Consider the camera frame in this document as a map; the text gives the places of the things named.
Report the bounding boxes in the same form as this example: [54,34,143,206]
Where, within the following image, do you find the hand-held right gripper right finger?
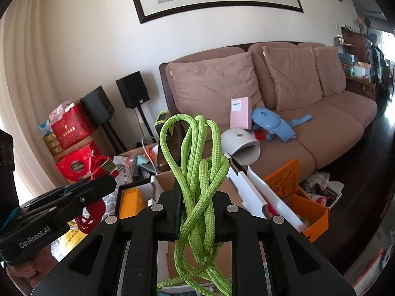
[213,189,357,296]

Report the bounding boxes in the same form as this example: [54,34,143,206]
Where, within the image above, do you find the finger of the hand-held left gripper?
[20,180,93,210]
[14,175,117,233]

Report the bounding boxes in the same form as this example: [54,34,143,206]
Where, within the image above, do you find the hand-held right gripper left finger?
[31,180,182,296]

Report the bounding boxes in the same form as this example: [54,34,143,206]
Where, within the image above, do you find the red cable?
[76,149,120,234]

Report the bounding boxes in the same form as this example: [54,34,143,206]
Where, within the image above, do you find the green braided cable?
[156,114,233,296]

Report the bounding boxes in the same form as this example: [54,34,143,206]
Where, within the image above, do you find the white cardboard box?
[151,152,270,287]

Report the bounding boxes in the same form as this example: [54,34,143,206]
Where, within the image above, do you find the printed plastic bag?
[114,156,136,183]

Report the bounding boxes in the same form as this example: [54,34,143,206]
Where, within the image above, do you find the orange yellow product box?
[119,188,147,219]

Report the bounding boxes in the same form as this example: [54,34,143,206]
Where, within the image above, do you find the stack of gold boxes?
[43,132,64,162]

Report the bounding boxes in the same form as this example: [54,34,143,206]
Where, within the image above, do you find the open brown cardboard box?
[116,143,162,188]

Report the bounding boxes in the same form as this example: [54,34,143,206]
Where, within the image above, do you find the teal hair dryer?
[133,154,159,175]

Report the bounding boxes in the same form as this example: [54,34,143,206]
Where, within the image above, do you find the white pink paper bag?
[247,166,304,233]

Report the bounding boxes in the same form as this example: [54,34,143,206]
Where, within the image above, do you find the black speaker stand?
[103,120,127,158]
[134,105,156,144]

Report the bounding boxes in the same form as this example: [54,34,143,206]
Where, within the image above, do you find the dark red gift bag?
[50,103,96,150]

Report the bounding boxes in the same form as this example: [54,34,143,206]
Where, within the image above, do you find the blue white tissue pack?
[39,120,53,139]

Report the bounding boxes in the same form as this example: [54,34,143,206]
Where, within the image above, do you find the orange plastic lattice crate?
[264,159,301,198]

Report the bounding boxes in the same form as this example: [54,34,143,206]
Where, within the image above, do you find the white dome nail lamp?
[220,129,261,166]

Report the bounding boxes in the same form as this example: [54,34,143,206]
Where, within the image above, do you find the black speaker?
[81,86,116,128]
[116,71,151,109]

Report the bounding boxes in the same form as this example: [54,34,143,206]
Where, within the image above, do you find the white pink carton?
[48,99,76,124]

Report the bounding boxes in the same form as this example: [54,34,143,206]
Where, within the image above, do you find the orange cardboard box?
[290,194,330,243]

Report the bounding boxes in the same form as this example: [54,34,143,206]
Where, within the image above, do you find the red pouch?
[254,129,274,142]

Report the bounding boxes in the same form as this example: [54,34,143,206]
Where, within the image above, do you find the pink box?
[230,96,251,130]

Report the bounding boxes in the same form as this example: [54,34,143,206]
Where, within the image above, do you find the blue neck massager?
[251,107,313,143]

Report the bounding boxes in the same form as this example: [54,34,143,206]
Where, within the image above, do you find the white tray of sundries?
[299,172,345,211]

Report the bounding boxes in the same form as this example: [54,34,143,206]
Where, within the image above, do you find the cream curtain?
[0,0,67,210]

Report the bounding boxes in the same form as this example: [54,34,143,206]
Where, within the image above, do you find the brown sofa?
[159,41,378,173]

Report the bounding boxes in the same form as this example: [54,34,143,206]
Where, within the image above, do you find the brown sofa cushion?
[313,46,348,97]
[262,46,324,112]
[166,52,266,124]

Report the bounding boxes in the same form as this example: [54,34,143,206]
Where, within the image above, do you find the glass coffee table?
[342,216,395,293]

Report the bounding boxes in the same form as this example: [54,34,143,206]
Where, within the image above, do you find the dark wooden side cabinet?
[333,26,381,101]

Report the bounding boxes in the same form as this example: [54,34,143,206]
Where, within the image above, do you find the white charger cable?
[140,138,156,161]

